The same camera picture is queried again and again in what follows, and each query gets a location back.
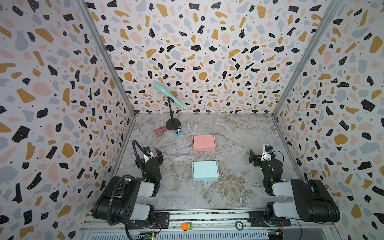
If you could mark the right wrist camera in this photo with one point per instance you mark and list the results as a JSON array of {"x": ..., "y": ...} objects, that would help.
[{"x": 267, "y": 150}]

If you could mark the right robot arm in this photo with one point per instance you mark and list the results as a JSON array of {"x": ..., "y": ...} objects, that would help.
[{"x": 309, "y": 200}]

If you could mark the mint green microphone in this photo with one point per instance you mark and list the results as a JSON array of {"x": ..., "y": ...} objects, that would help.
[{"x": 160, "y": 88}]

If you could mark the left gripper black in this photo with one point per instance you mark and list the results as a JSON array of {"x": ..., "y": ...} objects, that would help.
[{"x": 154, "y": 159}]

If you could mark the pink paper box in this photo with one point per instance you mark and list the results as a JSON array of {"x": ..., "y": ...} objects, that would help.
[{"x": 204, "y": 143}]

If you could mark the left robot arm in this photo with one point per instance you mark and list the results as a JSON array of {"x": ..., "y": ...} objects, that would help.
[{"x": 118, "y": 204}]

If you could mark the black microphone stand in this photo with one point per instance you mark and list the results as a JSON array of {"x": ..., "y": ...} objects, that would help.
[{"x": 172, "y": 124}]

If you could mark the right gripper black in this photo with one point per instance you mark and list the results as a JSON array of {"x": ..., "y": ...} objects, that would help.
[{"x": 257, "y": 159}]

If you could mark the orange button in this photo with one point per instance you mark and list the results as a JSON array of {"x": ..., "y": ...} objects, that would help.
[{"x": 187, "y": 226}]

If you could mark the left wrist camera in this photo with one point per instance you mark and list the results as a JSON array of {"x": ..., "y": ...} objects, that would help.
[{"x": 147, "y": 153}]

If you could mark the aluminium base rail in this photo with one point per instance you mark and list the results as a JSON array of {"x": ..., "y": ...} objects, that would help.
[{"x": 209, "y": 224}]

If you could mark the small blue toy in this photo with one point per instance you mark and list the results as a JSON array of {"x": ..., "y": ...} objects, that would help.
[{"x": 178, "y": 131}]

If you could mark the small pink card box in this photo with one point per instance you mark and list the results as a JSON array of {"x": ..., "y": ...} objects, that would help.
[{"x": 160, "y": 131}]

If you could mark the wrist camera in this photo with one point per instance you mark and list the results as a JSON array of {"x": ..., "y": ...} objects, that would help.
[
  {"x": 267, "y": 150},
  {"x": 147, "y": 153}
]

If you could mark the mint paper box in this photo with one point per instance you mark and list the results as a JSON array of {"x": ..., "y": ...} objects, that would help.
[{"x": 205, "y": 171}]

